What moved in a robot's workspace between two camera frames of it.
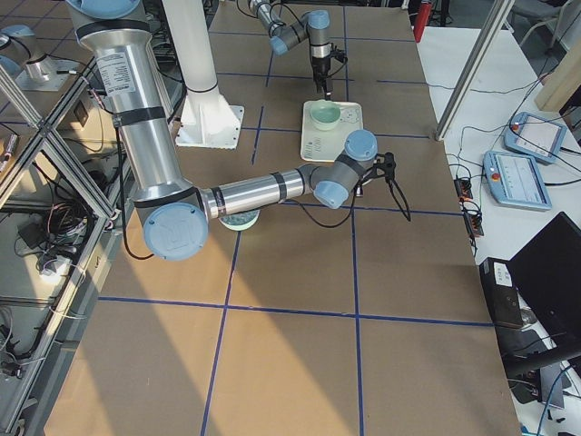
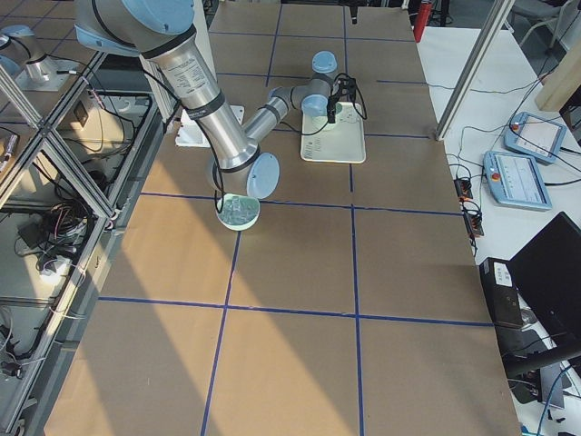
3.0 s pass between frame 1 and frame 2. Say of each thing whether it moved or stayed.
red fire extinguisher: stayed
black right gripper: moved
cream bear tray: stayed
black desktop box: stayed
